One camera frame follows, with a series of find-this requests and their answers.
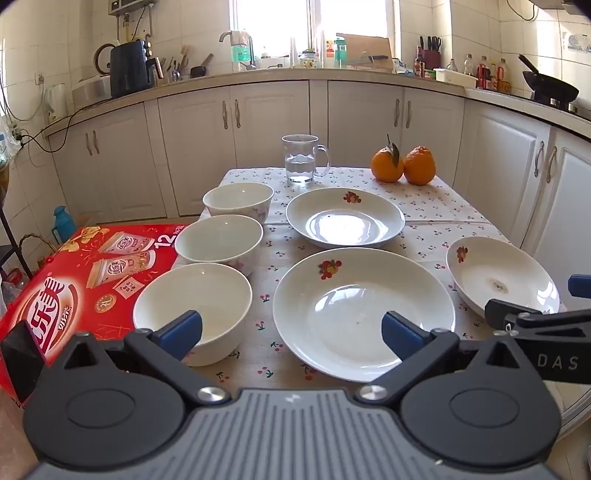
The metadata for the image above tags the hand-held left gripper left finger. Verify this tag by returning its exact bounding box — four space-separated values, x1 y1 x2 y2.
55 310 232 409

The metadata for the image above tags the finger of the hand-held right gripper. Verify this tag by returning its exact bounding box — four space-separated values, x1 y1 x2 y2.
568 274 591 299
485 298 591 330

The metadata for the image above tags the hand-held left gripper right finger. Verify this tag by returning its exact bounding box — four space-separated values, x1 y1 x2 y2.
356 311 532 408

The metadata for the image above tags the stained white plate fruit print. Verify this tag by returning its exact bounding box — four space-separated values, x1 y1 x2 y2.
445 236 561 319

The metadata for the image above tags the large white bowl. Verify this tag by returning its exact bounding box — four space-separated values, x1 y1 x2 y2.
133 263 253 367

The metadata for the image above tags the large white plate fruit print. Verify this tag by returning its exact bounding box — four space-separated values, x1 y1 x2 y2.
272 248 456 383

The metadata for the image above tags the white bowl with pink print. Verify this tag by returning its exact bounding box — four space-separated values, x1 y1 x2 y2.
202 182 275 224
174 215 264 278

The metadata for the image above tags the red printed carton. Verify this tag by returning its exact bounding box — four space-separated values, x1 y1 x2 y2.
0 224 190 407

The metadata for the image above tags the blue thermos flask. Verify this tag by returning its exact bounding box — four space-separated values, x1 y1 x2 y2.
53 205 77 244

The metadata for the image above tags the black rectangular device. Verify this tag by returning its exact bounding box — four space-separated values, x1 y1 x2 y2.
0 319 47 407

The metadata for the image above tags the bumpy orange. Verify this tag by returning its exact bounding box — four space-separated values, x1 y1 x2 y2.
404 145 437 186

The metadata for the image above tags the orange with green leaf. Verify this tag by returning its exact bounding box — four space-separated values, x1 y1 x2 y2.
371 135 405 183

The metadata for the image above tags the wicker basket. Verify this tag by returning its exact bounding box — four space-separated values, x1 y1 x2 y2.
17 233 58 268

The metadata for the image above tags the gas stove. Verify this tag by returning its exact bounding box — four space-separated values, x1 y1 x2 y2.
530 90 591 121

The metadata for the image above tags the black metal rack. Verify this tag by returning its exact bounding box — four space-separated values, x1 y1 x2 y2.
0 175 28 287

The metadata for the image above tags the black wok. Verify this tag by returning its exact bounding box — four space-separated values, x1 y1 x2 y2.
517 54 580 103

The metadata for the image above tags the clear glass mug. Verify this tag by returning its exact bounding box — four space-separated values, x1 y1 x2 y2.
281 134 332 186

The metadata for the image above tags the white plastic tray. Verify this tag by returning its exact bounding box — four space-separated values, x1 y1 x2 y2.
433 68 478 88

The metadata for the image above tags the kitchen countertop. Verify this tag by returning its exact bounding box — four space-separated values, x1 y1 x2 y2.
44 65 591 139

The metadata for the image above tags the clear plastic bag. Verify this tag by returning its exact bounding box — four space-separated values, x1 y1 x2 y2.
0 113 21 167

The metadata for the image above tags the utensil holder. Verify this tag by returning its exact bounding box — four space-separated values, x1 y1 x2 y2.
157 55 185 84

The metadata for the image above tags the silver metal pot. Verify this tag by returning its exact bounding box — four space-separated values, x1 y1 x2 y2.
71 76 112 109

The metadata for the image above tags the white electric kettle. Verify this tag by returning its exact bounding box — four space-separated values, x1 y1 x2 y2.
44 83 68 123

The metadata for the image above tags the red knife block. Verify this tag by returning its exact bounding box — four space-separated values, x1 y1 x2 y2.
422 36 443 70

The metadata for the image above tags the dark air fryer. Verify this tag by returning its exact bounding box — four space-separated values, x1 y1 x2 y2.
109 40 156 99

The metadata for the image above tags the green dish soap bottle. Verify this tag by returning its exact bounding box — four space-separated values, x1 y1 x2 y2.
229 30 252 72

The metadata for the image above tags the metal kitchen faucet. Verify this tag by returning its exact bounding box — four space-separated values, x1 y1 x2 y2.
219 30 257 71

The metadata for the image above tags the round lid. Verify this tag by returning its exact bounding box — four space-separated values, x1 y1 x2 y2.
93 43 116 77

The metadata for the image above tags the cardboard box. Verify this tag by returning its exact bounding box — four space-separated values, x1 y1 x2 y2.
336 33 394 70

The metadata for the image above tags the kitchen window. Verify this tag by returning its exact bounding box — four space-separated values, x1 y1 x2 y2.
231 0 402 58

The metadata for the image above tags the wall water heater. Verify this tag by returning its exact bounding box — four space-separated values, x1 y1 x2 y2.
108 0 158 17

